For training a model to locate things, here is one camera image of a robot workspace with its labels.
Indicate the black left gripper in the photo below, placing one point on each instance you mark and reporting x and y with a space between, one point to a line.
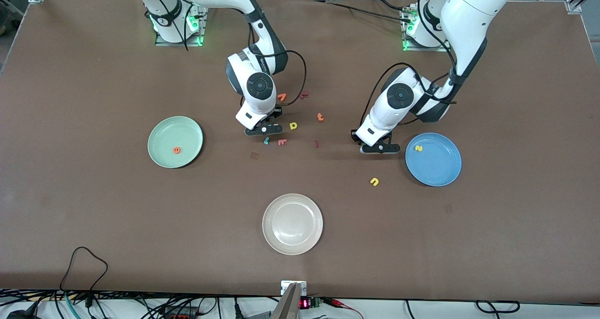
355 136

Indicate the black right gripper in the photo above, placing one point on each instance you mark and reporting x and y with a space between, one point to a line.
275 114

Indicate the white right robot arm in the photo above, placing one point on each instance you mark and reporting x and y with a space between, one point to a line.
258 87

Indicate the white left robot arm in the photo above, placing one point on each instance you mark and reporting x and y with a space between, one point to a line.
468 19

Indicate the yellow foam letter d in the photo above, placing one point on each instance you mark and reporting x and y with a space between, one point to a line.
291 125

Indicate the orange foam numeral seven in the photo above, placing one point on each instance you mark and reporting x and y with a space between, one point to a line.
282 97

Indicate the pink foam letter F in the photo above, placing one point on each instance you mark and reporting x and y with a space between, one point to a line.
282 142

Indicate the blue plate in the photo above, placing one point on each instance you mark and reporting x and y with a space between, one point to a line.
433 164

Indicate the pale green plate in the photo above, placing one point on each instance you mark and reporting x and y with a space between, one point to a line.
175 136

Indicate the cream white plate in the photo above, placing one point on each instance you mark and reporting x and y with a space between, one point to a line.
292 224

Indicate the green terminal block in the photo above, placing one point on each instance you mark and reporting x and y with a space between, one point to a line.
316 302

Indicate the red digit display module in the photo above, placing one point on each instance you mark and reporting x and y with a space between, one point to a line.
304 304

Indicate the orange connector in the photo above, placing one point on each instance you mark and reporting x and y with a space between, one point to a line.
178 317

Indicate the black power plug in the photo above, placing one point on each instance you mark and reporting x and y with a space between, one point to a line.
18 315

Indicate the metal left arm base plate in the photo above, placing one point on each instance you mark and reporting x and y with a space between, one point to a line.
422 49

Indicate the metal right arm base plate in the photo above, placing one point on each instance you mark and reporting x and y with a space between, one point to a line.
178 43

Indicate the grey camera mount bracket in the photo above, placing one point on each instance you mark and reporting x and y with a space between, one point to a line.
289 305

